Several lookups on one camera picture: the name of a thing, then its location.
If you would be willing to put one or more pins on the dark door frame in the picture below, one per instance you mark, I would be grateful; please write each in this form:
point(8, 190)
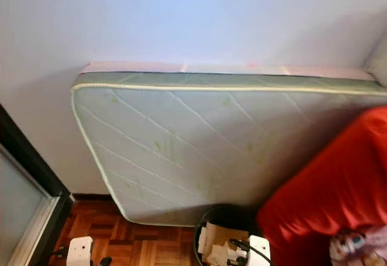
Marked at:
point(36, 169)

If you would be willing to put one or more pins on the pink board behind mattress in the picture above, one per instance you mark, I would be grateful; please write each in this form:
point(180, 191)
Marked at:
point(157, 68)

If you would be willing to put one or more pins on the black waste bin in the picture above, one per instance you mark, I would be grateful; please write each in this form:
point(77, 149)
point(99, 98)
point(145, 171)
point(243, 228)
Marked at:
point(224, 213)

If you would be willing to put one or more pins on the crumpled paper waste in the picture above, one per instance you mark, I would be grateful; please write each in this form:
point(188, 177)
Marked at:
point(217, 242)

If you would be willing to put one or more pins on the pink cartoon print blanket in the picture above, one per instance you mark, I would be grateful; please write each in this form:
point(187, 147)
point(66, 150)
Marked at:
point(351, 245)

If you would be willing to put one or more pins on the dark skirting board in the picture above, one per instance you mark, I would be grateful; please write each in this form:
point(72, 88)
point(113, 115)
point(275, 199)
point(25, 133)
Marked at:
point(91, 196)

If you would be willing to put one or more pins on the white quilted bamboo mattress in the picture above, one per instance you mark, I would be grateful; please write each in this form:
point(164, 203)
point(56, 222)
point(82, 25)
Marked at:
point(187, 145)

